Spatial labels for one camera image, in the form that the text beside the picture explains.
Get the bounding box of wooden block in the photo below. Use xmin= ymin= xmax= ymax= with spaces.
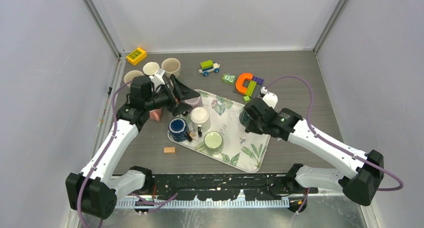
xmin=163 ymin=147 xmax=176 ymax=153

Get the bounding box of toy brick car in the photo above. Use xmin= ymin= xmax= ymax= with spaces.
xmin=198 ymin=60 xmax=220 ymax=77

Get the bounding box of yellow toy block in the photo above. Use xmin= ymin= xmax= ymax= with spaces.
xmin=126 ymin=47 xmax=147 ymax=66

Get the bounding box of light green mug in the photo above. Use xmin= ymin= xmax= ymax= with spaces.
xmin=197 ymin=131 xmax=224 ymax=155

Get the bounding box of white mug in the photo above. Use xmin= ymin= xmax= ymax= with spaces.
xmin=190 ymin=107 xmax=211 ymax=133

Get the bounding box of lilac mug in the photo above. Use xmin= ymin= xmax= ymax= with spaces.
xmin=183 ymin=96 xmax=204 ymax=108

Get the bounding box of sea pattern beige mug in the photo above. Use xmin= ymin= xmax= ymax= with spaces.
xmin=161 ymin=58 xmax=181 ymax=78

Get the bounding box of pink mug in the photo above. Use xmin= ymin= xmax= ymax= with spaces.
xmin=149 ymin=108 xmax=162 ymax=121

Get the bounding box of teal mug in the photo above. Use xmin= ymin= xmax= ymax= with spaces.
xmin=238 ymin=109 xmax=250 ymax=127

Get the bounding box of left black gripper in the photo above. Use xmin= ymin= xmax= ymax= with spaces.
xmin=144 ymin=75 xmax=200 ymax=116

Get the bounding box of dark blue mug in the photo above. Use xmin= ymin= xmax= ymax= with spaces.
xmin=168 ymin=118 xmax=193 ymax=142

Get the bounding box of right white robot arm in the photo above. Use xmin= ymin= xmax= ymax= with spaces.
xmin=243 ymin=98 xmax=384 ymax=206

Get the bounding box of black mug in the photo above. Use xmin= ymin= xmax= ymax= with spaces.
xmin=142 ymin=62 xmax=160 ymax=76

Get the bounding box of orange arch brick assembly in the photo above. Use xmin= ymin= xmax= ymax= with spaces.
xmin=233 ymin=73 xmax=264 ymax=98

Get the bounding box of leaf patterned metal tray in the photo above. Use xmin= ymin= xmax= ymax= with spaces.
xmin=167 ymin=89 xmax=271 ymax=173

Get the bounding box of green owl brick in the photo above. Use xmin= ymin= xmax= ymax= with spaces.
xmin=221 ymin=73 xmax=237 ymax=84

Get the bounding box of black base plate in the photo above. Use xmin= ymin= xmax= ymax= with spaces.
xmin=130 ymin=173 xmax=306 ymax=201

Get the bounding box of tall beige mug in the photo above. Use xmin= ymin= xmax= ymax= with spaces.
xmin=123 ymin=70 xmax=144 ymax=87

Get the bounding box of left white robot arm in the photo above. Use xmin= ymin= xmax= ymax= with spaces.
xmin=65 ymin=75 xmax=200 ymax=219

